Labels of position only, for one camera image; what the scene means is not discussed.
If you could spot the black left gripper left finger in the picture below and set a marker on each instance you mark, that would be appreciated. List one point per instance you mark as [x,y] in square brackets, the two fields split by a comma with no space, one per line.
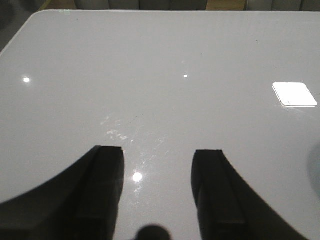
[80,203]

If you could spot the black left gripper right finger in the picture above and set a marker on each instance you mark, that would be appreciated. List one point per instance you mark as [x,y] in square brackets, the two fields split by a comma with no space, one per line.
[228,208]

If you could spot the light blue round plate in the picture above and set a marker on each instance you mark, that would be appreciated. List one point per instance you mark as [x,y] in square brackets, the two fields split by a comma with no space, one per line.
[313,168]

